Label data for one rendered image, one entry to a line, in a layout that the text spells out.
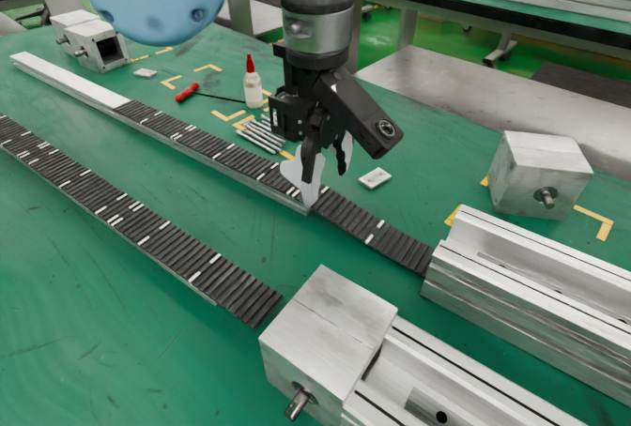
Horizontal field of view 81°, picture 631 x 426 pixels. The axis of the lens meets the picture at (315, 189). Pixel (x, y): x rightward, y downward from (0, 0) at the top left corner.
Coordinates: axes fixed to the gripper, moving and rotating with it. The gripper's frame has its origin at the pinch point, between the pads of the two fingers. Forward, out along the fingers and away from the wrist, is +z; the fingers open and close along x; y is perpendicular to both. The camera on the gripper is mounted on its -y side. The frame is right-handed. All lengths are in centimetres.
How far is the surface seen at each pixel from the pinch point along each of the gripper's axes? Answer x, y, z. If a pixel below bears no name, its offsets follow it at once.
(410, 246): -0.7, -13.2, 4.9
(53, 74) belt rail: 1, 78, 2
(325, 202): 0.4, 0.5, 3.0
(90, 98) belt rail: 2, 61, 3
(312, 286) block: 17.1, -9.2, -3.7
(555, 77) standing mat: -273, -16, 84
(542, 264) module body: -2.1, -27.8, -0.7
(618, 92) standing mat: -272, -54, 84
